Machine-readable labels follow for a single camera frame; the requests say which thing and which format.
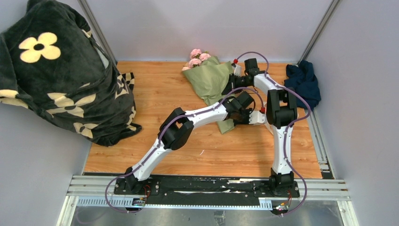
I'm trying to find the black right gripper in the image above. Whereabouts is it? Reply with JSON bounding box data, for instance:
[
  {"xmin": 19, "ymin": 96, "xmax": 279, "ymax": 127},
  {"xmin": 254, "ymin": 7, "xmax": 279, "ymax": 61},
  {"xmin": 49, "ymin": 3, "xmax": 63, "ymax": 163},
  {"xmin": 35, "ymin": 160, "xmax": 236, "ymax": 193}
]
[{"xmin": 222, "ymin": 73, "xmax": 252, "ymax": 95}]

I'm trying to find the green and peach wrapping paper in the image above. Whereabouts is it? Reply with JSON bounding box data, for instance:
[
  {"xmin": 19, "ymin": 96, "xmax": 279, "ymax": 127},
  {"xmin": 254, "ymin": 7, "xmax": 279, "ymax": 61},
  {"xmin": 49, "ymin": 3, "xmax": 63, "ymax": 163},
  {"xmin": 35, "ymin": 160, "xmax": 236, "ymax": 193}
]
[{"xmin": 182, "ymin": 56, "xmax": 238, "ymax": 135}]

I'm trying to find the pink fake flower bunch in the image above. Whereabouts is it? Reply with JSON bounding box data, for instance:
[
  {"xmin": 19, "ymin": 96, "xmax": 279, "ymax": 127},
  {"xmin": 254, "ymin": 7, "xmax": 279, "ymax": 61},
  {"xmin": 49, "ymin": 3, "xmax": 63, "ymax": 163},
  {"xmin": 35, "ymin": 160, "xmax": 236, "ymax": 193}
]
[{"xmin": 182, "ymin": 48, "xmax": 211, "ymax": 71}]

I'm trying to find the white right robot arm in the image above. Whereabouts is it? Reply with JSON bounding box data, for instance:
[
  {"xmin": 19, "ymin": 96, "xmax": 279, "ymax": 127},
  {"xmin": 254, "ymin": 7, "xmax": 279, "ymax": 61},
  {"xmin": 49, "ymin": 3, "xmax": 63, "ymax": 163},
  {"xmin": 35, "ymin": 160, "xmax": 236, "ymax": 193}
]
[{"xmin": 222, "ymin": 58, "xmax": 298, "ymax": 197}]

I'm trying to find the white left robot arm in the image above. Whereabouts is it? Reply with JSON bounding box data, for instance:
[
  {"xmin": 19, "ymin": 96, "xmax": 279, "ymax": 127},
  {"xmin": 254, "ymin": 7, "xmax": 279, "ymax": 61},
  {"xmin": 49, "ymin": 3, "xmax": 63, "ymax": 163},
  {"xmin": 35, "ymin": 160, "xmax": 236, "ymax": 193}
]
[{"xmin": 124, "ymin": 91, "xmax": 254, "ymax": 194}]

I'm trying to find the navy blue cloth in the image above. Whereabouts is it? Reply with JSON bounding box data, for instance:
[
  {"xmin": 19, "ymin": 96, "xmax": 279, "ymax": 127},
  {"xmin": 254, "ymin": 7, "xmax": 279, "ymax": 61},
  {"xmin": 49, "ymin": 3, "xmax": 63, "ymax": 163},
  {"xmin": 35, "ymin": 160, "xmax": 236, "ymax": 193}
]
[{"xmin": 284, "ymin": 60, "xmax": 321, "ymax": 111}]

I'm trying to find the dark floral fleece blanket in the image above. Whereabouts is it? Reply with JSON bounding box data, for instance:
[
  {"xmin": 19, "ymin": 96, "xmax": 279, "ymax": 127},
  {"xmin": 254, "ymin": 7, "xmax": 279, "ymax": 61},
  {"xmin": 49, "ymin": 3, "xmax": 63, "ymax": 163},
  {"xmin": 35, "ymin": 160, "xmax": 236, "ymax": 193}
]
[{"xmin": 0, "ymin": 0, "xmax": 142, "ymax": 146}]

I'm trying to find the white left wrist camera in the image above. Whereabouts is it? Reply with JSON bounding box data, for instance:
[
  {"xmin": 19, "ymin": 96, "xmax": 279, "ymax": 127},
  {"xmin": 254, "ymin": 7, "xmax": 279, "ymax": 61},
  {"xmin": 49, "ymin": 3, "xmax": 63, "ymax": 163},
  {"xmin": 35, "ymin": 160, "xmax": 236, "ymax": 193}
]
[{"xmin": 248, "ymin": 111, "xmax": 267, "ymax": 125}]

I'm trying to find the right aluminium frame post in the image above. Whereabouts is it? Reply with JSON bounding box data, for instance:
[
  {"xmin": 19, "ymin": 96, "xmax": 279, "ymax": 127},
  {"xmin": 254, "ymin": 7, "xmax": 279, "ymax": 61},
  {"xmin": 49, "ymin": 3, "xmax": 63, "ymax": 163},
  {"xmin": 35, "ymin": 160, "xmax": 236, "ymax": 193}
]
[{"xmin": 297, "ymin": 0, "xmax": 341, "ymax": 63}]

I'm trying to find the aluminium frame post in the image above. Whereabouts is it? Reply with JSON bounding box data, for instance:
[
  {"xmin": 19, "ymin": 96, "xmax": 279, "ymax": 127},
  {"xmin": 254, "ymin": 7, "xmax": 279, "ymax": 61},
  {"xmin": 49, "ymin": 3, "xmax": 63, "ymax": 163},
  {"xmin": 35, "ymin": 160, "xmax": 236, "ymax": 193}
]
[
  {"xmin": 297, "ymin": 0, "xmax": 341, "ymax": 63},
  {"xmin": 77, "ymin": 0, "xmax": 118, "ymax": 65}
]

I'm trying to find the black and aluminium base rail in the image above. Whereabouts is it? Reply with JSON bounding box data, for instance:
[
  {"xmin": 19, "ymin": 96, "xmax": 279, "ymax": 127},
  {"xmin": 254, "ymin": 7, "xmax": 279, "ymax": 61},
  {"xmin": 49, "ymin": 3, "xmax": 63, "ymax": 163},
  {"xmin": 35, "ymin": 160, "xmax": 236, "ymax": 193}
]
[{"xmin": 57, "ymin": 174, "xmax": 358, "ymax": 226}]

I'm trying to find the left aluminium frame post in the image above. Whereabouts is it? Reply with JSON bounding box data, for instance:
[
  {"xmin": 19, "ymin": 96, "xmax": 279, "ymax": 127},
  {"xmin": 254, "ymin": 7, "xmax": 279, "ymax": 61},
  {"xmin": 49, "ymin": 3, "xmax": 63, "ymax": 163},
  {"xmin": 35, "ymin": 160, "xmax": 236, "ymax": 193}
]
[{"xmin": 77, "ymin": 0, "xmax": 118, "ymax": 65}]

